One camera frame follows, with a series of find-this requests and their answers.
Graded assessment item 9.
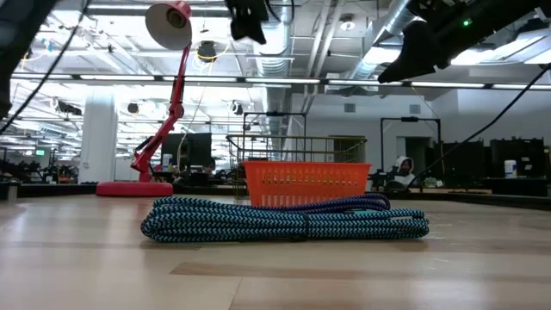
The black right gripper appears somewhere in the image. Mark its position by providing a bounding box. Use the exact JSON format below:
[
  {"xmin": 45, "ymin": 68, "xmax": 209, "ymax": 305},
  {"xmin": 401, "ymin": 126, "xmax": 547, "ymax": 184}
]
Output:
[{"xmin": 377, "ymin": 0, "xmax": 517, "ymax": 85}]

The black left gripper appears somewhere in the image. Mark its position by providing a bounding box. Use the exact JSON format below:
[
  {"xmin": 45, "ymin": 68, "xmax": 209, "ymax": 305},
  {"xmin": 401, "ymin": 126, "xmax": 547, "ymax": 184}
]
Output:
[{"xmin": 223, "ymin": 0, "xmax": 270, "ymax": 46}]

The purple braided cable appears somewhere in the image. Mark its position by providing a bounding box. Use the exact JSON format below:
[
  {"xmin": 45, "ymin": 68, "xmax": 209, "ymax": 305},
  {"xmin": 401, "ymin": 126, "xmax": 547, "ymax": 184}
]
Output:
[{"xmin": 275, "ymin": 192, "xmax": 392, "ymax": 214}]

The red desk lamp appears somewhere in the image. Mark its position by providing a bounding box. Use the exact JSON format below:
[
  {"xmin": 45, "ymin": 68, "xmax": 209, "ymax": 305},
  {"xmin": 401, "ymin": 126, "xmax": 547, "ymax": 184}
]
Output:
[{"xmin": 95, "ymin": 0, "xmax": 194, "ymax": 198}]

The person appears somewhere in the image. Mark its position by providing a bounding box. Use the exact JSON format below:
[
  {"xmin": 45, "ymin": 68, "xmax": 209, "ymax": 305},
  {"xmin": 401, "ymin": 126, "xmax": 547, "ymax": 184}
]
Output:
[{"xmin": 385, "ymin": 155, "xmax": 417, "ymax": 190}]

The dark office monitor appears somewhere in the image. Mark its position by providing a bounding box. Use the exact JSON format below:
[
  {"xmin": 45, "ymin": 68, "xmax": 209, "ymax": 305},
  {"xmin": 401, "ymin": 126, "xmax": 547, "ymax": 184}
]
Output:
[{"xmin": 161, "ymin": 132, "xmax": 214, "ymax": 174}]

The orange plastic basket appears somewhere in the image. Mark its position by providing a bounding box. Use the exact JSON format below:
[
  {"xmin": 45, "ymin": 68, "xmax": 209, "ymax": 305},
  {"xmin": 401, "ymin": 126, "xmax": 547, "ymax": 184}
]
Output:
[{"xmin": 243, "ymin": 161, "xmax": 372, "ymax": 208}]

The white pillar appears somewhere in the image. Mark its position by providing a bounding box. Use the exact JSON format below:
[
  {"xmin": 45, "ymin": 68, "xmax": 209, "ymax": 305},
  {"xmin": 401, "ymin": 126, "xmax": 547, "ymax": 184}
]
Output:
[{"xmin": 78, "ymin": 92, "xmax": 119, "ymax": 184}]

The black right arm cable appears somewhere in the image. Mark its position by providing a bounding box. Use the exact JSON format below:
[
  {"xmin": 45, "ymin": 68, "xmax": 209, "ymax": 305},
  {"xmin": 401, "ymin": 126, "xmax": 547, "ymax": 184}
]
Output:
[{"xmin": 406, "ymin": 63, "xmax": 551, "ymax": 191}]

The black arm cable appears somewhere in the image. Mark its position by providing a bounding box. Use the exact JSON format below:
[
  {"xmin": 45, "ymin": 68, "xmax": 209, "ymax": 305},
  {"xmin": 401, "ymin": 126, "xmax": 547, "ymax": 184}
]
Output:
[
  {"xmin": 406, "ymin": 63, "xmax": 551, "ymax": 191},
  {"xmin": 0, "ymin": 0, "xmax": 90, "ymax": 135}
]

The teal braided cable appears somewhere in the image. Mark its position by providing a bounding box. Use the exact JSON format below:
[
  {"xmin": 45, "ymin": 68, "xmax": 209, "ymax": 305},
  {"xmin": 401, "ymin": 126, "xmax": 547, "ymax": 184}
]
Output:
[{"xmin": 140, "ymin": 196, "xmax": 430, "ymax": 243}]

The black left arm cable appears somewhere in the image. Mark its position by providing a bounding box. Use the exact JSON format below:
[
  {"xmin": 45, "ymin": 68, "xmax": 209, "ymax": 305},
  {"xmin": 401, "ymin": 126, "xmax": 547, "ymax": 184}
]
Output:
[{"xmin": 0, "ymin": 0, "xmax": 90, "ymax": 135}]

